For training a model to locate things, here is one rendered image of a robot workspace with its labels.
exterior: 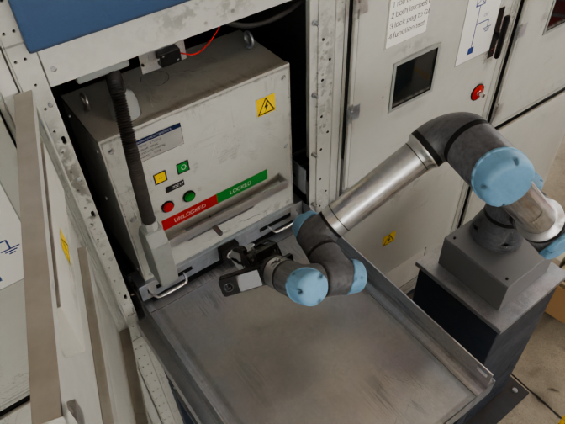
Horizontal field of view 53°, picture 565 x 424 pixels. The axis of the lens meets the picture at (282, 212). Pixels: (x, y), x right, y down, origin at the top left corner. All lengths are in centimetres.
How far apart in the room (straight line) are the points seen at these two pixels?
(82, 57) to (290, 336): 84
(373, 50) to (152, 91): 55
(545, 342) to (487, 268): 104
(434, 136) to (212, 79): 52
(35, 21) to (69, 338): 50
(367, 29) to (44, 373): 108
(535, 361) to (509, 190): 148
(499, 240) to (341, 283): 63
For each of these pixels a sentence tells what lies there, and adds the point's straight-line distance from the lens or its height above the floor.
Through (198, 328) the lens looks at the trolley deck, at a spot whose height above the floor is 85.
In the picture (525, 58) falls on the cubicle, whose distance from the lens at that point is 213.
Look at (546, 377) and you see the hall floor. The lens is 258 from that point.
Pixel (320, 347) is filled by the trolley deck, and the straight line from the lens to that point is 147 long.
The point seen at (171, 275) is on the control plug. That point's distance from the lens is 140.
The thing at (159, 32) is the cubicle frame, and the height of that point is 160.
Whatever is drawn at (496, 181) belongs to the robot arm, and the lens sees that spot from 116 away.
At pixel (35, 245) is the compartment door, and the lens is 78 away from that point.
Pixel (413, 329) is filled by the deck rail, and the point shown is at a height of 85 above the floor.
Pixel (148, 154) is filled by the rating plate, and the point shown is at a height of 131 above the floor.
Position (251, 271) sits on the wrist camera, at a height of 112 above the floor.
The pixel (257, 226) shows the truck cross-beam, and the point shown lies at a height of 92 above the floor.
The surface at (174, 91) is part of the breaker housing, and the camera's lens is 134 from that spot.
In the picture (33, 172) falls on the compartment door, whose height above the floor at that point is 158.
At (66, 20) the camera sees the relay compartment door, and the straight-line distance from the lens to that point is 103.
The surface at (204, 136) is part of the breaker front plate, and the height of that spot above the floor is 129.
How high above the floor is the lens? 211
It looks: 46 degrees down
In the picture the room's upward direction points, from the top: 3 degrees counter-clockwise
